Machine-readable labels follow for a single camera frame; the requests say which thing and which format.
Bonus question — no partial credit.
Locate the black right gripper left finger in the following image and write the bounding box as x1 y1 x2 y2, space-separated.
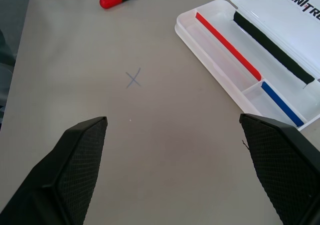
0 116 108 225

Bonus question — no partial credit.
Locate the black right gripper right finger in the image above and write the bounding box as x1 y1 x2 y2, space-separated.
239 113 320 225

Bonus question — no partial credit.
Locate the white plastic pencil case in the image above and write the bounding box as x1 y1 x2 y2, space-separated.
174 0 320 132

